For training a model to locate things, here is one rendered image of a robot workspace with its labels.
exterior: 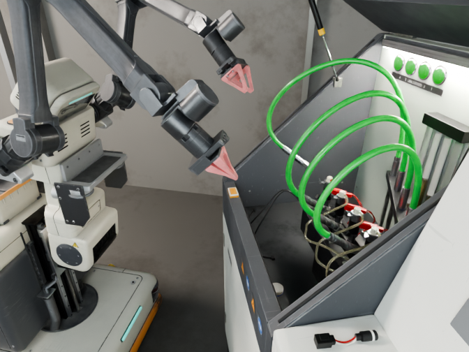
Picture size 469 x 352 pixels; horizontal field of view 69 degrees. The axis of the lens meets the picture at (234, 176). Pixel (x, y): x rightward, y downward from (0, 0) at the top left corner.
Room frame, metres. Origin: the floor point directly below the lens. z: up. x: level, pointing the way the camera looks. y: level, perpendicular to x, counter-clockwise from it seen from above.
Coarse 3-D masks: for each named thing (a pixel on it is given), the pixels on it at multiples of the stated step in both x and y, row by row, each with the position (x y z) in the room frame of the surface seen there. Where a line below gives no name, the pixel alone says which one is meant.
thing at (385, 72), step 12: (336, 60) 0.93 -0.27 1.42; (348, 60) 0.92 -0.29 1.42; (360, 60) 0.91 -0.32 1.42; (312, 72) 0.94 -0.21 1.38; (384, 72) 0.90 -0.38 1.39; (288, 84) 0.95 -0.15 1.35; (396, 84) 0.89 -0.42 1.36; (276, 96) 0.96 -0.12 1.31; (276, 144) 0.96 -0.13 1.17; (396, 156) 0.88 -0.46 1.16
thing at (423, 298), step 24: (456, 192) 0.49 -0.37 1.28; (432, 216) 0.50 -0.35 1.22; (456, 216) 0.46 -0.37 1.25; (432, 240) 0.48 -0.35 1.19; (456, 240) 0.44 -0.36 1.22; (408, 264) 0.49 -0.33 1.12; (432, 264) 0.45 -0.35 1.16; (456, 264) 0.42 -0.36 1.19; (408, 288) 0.46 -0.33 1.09; (432, 288) 0.43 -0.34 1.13; (456, 288) 0.40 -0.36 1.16; (384, 312) 0.48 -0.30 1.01; (408, 312) 0.44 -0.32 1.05; (432, 312) 0.40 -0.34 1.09; (456, 312) 0.37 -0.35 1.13; (408, 336) 0.41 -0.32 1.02; (432, 336) 0.38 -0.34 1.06; (456, 336) 0.35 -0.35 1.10
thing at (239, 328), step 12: (228, 240) 1.01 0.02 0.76; (228, 252) 1.00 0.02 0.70; (228, 264) 1.01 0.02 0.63; (228, 276) 1.02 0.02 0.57; (228, 288) 1.02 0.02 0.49; (240, 288) 0.78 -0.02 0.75; (228, 300) 1.02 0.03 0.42; (240, 300) 0.78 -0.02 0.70; (228, 312) 1.03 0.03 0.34; (240, 312) 0.78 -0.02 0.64; (228, 324) 1.03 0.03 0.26; (240, 324) 0.77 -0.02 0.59; (252, 324) 0.62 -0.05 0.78; (228, 336) 1.04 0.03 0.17; (240, 336) 0.77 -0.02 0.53; (252, 336) 0.61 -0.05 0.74; (240, 348) 0.77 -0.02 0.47; (252, 348) 0.61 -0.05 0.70
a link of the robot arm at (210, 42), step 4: (216, 28) 1.09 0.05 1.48; (212, 32) 1.09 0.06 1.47; (216, 32) 1.09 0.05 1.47; (220, 32) 1.08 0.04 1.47; (208, 36) 1.08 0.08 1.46; (212, 36) 1.08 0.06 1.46; (216, 36) 1.08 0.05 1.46; (220, 36) 1.09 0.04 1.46; (204, 40) 1.08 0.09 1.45; (208, 40) 1.08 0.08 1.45; (212, 40) 1.07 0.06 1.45; (216, 40) 1.07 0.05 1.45; (220, 40) 1.08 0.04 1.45; (204, 44) 1.09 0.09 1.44; (208, 44) 1.08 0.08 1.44; (212, 44) 1.07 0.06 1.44; (216, 44) 1.07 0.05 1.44; (220, 44) 1.07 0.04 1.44; (208, 48) 1.08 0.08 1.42; (212, 48) 1.07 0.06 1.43; (212, 52) 1.07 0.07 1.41
